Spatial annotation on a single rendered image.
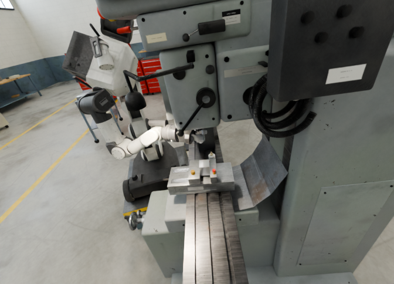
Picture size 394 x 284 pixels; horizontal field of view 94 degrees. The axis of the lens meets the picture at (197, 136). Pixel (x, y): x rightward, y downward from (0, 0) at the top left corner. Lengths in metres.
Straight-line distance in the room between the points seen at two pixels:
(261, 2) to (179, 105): 0.40
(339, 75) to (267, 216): 0.88
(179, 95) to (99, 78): 0.51
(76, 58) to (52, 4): 10.40
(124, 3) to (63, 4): 10.66
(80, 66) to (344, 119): 1.13
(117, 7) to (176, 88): 0.28
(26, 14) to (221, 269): 12.09
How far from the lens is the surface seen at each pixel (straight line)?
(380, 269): 2.11
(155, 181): 1.66
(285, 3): 0.41
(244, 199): 1.06
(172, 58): 0.65
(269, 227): 1.21
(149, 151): 1.72
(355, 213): 1.16
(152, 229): 1.21
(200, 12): 0.62
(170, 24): 0.63
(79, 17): 11.01
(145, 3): 0.63
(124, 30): 0.88
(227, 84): 0.66
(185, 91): 0.68
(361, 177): 0.98
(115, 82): 1.05
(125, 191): 1.72
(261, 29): 0.66
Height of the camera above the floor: 1.69
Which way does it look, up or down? 32 degrees down
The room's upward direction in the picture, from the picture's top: 10 degrees counter-clockwise
